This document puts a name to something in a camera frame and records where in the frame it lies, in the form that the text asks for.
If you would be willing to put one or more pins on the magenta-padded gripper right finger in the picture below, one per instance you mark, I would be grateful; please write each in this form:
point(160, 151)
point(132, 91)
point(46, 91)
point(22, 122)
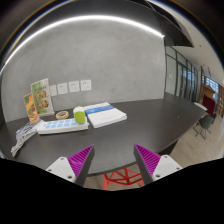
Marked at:
point(165, 165)

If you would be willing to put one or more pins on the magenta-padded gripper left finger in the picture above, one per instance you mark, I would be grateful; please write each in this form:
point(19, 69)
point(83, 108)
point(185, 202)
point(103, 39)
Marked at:
point(63, 166)

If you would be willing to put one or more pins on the red metal stool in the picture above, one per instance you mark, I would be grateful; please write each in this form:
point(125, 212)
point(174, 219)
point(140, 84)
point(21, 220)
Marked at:
point(107, 178)

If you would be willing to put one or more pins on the beige tape roll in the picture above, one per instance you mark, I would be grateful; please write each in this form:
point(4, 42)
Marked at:
point(57, 115)

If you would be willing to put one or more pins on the dark grey chair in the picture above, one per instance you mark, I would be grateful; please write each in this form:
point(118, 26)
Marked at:
point(205, 122)

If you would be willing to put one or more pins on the white book with blue band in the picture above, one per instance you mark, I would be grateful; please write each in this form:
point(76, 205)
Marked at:
point(106, 116)

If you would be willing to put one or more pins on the small yellow green sign stand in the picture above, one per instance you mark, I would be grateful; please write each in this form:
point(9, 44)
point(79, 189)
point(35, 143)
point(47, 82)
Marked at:
point(30, 108)

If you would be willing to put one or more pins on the tall green menu stand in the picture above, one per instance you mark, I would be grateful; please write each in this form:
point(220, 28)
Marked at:
point(41, 96)

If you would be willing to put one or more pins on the red armchair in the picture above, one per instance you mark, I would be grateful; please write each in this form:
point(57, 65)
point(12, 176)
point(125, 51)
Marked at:
point(210, 105)

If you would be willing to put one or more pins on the curved ceiling light strip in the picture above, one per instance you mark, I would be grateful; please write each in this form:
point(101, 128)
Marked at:
point(83, 17)

